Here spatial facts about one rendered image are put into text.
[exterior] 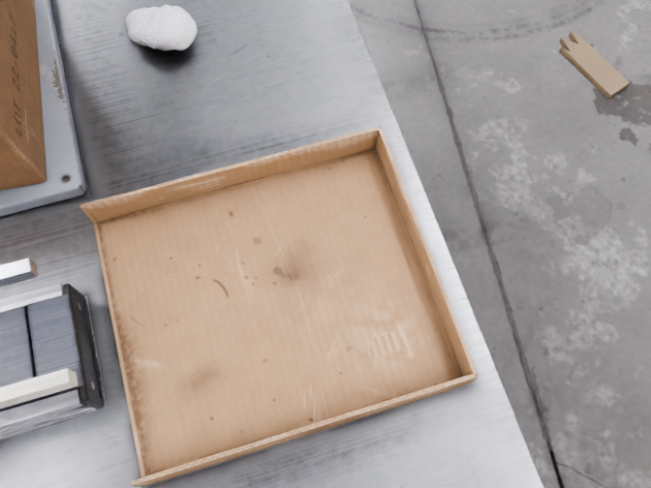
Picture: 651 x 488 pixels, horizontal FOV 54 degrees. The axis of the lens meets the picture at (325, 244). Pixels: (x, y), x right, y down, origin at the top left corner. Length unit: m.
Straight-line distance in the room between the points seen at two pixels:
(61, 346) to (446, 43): 1.46
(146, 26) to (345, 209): 0.30
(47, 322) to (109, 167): 0.19
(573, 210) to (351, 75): 1.04
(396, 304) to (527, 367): 0.92
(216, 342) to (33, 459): 0.19
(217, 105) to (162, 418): 0.33
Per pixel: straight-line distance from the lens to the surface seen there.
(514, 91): 1.81
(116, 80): 0.76
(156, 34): 0.75
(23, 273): 0.54
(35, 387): 0.56
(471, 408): 0.61
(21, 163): 0.66
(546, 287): 1.58
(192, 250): 0.64
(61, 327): 0.60
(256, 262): 0.63
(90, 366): 0.62
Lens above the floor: 1.42
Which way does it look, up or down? 68 degrees down
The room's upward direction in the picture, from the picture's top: 1 degrees clockwise
